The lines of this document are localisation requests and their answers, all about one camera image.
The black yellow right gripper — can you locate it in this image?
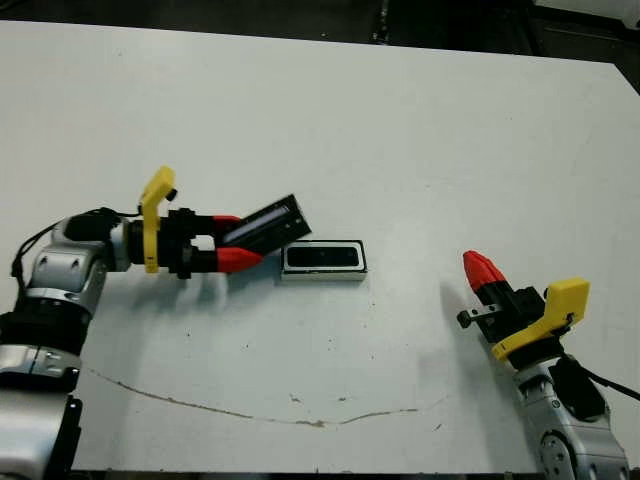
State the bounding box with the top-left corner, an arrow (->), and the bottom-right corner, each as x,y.
456,250 -> 592,371

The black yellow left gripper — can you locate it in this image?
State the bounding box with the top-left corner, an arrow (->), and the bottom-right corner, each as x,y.
128,166 -> 264,282

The black glossy box lid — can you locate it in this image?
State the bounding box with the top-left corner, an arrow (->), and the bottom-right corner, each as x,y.
219,193 -> 314,258

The white furniture edge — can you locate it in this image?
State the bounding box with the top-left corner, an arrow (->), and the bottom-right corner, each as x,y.
529,0 -> 640,19

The white camera box base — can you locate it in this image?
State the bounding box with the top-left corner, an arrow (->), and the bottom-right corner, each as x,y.
280,239 -> 371,285

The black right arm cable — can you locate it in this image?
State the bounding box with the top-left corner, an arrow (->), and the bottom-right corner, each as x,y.
564,352 -> 640,402

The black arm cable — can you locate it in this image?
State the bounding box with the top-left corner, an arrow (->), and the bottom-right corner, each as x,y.
564,352 -> 640,402
10,206 -> 146,275

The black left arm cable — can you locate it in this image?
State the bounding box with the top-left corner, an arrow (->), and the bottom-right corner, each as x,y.
10,206 -> 146,275

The black stand post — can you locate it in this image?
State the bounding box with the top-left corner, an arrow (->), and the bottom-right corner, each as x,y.
372,0 -> 394,44

